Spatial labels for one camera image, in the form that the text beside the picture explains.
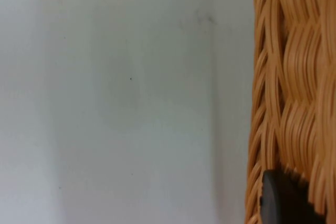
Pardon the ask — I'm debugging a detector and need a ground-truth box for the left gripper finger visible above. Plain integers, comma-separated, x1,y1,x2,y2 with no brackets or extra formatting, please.
259,169,327,224

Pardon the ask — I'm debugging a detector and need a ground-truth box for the pale brown wicker basket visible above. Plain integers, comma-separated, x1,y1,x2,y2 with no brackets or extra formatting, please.
244,0,336,224

